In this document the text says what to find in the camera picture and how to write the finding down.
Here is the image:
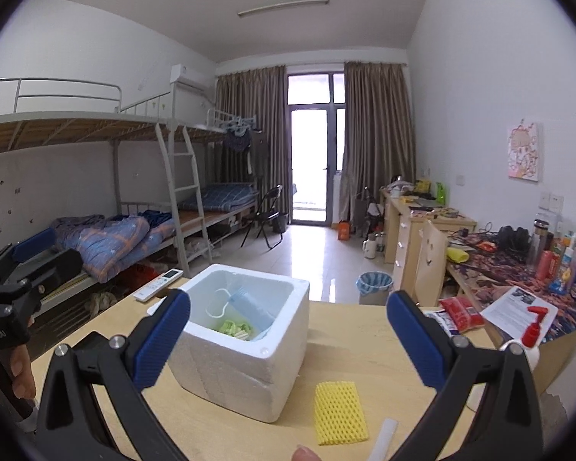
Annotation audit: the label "yellow foam net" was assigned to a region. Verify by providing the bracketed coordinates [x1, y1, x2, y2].
[315, 381, 369, 445]

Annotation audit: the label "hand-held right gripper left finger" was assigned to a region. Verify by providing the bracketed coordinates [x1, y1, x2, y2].
[35, 289, 192, 461]

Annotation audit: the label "red snack packet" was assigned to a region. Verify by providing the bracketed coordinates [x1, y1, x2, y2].
[438, 296, 485, 332]

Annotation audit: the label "black folding chair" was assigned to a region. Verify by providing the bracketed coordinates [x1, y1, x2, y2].
[240, 185, 285, 249]

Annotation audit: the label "wooden desk with drawers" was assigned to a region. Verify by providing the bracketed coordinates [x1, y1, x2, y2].
[380, 187, 478, 289]

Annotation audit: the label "hanging dark clothes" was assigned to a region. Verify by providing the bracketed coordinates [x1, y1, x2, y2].
[221, 127, 265, 174]

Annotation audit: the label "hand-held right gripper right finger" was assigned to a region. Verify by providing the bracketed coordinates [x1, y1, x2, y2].
[386, 290, 543, 461]

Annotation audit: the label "glass balcony door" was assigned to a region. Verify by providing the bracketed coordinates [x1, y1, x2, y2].
[285, 71, 347, 226]

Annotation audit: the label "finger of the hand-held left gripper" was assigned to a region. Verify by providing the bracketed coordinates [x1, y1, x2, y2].
[0, 249, 83, 298]
[0, 227, 58, 274]

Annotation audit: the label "white paper sheet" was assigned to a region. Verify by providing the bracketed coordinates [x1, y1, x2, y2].
[480, 285, 560, 342]

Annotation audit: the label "white remote control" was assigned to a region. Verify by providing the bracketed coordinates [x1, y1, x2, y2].
[134, 268, 185, 302]

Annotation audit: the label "white and red packet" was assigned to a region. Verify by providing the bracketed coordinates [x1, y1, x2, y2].
[422, 310, 462, 337]

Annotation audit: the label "black headphones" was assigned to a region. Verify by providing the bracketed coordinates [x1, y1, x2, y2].
[497, 226, 531, 253]

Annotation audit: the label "blue and orange plaid blanket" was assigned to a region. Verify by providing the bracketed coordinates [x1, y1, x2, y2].
[53, 215, 178, 283]

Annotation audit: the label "folded blue plaid quilt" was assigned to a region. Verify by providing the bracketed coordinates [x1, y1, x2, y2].
[177, 182, 260, 212]

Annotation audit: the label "red bag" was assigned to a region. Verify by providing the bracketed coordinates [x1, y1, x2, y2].
[118, 264, 159, 294]

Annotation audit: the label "white bottle with red pump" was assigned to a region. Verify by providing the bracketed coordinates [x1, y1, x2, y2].
[502, 305, 560, 375]

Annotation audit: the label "ceiling tube light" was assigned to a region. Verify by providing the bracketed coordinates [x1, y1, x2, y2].
[237, 0, 331, 17]

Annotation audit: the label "steel thermos bottle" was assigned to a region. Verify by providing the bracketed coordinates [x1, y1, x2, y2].
[528, 220, 550, 270]

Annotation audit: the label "trash bin with blue liner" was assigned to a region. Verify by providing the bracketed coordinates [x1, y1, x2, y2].
[358, 271, 394, 305]

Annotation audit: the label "beige cloth bundle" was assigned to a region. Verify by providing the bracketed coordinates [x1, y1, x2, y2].
[84, 290, 118, 315]

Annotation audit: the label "metal bunk bed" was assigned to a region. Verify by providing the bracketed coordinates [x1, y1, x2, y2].
[0, 77, 270, 347]

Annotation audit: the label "person's left hand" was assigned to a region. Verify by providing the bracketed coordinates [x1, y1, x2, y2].
[10, 344, 38, 400]

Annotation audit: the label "white bed ladder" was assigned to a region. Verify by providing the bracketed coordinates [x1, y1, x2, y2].
[154, 122, 217, 277]

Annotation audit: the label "wooden chair with smiley face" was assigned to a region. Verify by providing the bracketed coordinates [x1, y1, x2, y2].
[413, 220, 449, 305]

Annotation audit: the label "pink cartoon wall poster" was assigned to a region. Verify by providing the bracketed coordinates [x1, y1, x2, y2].
[506, 122, 543, 183]

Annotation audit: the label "white foam box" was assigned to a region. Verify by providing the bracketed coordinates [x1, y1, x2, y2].
[167, 263, 311, 424]

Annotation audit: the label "red can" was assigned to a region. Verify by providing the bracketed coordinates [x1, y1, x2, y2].
[535, 250, 560, 279]

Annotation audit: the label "white air conditioner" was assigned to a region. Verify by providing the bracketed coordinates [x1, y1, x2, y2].
[169, 63, 209, 91]

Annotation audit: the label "brown curtain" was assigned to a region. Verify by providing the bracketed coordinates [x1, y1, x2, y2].
[342, 61, 417, 231]
[215, 65, 289, 231]

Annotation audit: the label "blue tube bottle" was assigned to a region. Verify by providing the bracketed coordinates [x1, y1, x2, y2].
[559, 245, 576, 295]

